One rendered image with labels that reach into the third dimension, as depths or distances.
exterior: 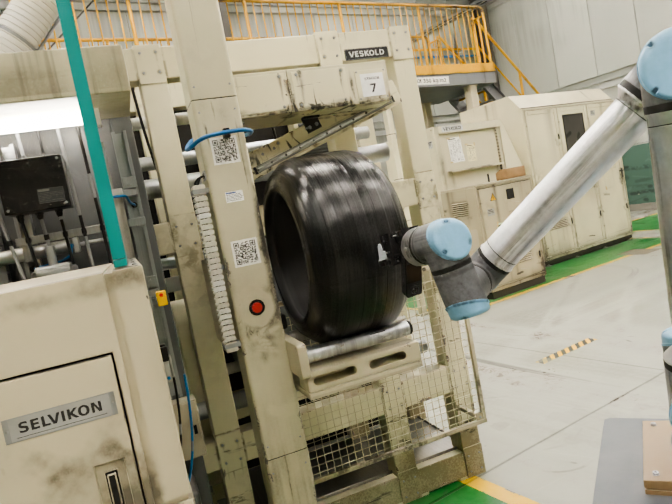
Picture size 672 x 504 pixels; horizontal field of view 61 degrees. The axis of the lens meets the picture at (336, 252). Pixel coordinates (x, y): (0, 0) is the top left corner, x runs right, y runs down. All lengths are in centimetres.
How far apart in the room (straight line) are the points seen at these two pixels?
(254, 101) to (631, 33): 1243
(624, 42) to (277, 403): 1294
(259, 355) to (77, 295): 84
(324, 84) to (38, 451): 148
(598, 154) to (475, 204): 503
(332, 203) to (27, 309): 85
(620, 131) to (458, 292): 44
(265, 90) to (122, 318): 121
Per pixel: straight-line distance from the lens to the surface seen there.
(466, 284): 121
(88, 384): 92
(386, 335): 169
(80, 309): 91
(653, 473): 142
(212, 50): 169
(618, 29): 1415
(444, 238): 118
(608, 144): 125
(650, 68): 109
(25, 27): 199
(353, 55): 246
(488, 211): 632
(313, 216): 150
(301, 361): 157
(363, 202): 153
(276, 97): 197
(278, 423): 172
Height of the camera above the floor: 130
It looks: 4 degrees down
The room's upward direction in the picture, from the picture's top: 11 degrees counter-clockwise
